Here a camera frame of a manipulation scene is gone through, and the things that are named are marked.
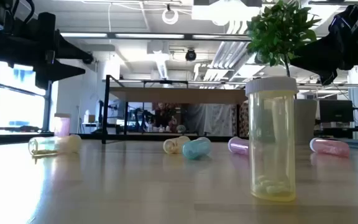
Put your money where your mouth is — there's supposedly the black aluminium table frame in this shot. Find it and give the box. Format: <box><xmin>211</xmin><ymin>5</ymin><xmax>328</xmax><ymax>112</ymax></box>
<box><xmin>0</xmin><ymin>132</ymin><xmax>358</xmax><ymax>151</ymax></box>

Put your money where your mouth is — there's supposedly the purple pill bottle white cap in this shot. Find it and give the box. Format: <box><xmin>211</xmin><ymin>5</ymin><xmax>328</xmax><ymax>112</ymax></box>
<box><xmin>227</xmin><ymin>136</ymin><xmax>250</xmax><ymax>156</ymax></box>
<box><xmin>53</xmin><ymin>113</ymin><xmax>72</xmax><ymax>138</ymax></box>

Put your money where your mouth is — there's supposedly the person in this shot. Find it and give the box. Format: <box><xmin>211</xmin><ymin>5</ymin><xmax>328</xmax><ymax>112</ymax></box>
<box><xmin>152</xmin><ymin>102</ymin><xmax>180</xmax><ymax>133</ymax></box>

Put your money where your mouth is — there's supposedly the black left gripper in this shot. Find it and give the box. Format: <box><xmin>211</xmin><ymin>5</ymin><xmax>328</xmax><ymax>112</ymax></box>
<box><xmin>0</xmin><ymin>12</ymin><xmax>86</xmax><ymax>90</ymax></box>

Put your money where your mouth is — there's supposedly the black computer monitor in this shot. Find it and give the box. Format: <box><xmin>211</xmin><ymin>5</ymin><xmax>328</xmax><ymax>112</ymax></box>
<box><xmin>318</xmin><ymin>99</ymin><xmax>355</xmax><ymax>124</ymax></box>

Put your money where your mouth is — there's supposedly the grey hanging cloth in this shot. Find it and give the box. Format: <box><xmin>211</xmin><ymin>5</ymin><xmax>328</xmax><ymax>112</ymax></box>
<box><xmin>183</xmin><ymin>104</ymin><xmax>205</xmax><ymax>135</ymax></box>

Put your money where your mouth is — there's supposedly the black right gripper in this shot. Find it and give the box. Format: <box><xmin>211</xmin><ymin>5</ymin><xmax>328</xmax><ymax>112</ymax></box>
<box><xmin>290</xmin><ymin>2</ymin><xmax>358</xmax><ymax>86</ymax></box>

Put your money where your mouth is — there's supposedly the white plant pot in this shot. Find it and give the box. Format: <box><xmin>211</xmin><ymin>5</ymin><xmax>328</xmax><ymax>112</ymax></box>
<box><xmin>293</xmin><ymin>98</ymin><xmax>319</xmax><ymax>146</ymax></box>

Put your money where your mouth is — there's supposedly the wooden shelf black metal frame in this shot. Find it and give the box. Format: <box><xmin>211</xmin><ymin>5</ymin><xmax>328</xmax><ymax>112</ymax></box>
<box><xmin>101</xmin><ymin>74</ymin><xmax>249</xmax><ymax>146</ymax></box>

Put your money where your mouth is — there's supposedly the patterned hanging cloth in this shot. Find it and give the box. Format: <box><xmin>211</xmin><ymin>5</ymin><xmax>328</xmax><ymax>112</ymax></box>
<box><xmin>239</xmin><ymin>102</ymin><xmax>249</xmax><ymax>138</ymax></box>

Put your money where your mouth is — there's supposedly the white hanging cloth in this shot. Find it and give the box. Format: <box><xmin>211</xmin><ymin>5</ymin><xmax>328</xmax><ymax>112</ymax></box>
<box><xmin>203</xmin><ymin>104</ymin><xmax>234</xmax><ymax>137</ymax></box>

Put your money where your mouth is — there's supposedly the white ring ceiling lamp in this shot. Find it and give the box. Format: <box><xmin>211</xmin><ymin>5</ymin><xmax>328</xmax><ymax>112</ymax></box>
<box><xmin>161</xmin><ymin>7</ymin><xmax>180</xmax><ymax>26</ymax></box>

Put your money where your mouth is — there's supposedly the white ceiling air duct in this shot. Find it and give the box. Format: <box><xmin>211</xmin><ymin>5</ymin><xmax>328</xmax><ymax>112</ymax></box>
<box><xmin>146</xmin><ymin>40</ymin><xmax>171</xmax><ymax>80</ymax></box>

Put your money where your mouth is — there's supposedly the green leafy plant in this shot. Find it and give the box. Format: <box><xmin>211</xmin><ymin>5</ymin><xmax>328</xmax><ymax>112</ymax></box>
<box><xmin>246</xmin><ymin>0</ymin><xmax>323</xmax><ymax>78</ymax></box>

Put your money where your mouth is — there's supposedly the teal pill bottle white cap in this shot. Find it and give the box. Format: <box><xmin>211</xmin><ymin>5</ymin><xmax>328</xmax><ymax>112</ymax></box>
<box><xmin>181</xmin><ymin>136</ymin><xmax>213</xmax><ymax>161</ymax></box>

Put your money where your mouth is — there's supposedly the red pill bottle white cap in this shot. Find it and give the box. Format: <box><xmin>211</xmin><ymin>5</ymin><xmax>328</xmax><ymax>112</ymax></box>
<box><xmin>309</xmin><ymin>137</ymin><xmax>351</xmax><ymax>158</ymax></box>

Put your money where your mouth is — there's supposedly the yellow pill bottle white cap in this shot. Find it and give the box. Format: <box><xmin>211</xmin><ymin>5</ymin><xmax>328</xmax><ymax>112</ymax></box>
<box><xmin>245</xmin><ymin>77</ymin><xmax>300</xmax><ymax>202</ymax></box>
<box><xmin>28</xmin><ymin>134</ymin><xmax>83</xmax><ymax>157</ymax></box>
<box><xmin>162</xmin><ymin>135</ymin><xmax>191</xmax><ymax>155</ymax></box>

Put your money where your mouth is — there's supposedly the long linear ceiling light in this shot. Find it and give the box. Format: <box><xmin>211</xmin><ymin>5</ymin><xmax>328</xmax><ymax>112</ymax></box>
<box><xmin>59</xmin><ymin>30</ymin><xmax>253</xmax><ymax>41</ymax></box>

